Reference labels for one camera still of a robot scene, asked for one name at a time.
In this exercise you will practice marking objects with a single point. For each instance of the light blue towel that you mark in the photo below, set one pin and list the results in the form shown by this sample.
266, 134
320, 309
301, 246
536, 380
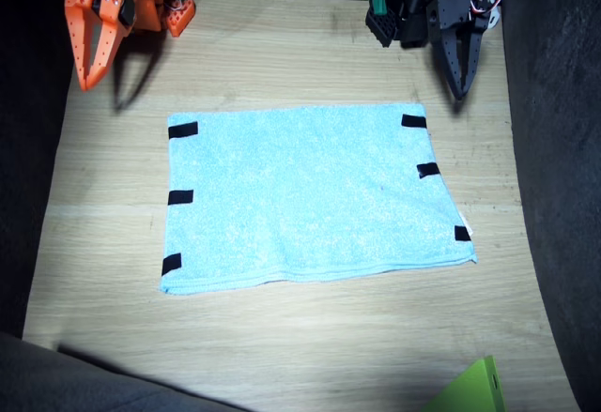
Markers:
305, 187

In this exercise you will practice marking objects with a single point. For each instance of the orange perforated arm base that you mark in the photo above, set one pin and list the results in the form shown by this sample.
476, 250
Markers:
180, 18

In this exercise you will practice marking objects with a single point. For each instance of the black perforated arm base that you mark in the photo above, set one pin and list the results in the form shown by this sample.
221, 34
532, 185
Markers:
380, 27

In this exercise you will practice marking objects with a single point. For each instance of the lime green plastic wedge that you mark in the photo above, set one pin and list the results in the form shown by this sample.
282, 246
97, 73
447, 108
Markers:
474, 388

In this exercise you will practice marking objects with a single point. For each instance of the white plastic bracket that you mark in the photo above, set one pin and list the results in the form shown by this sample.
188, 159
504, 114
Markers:
493, 19

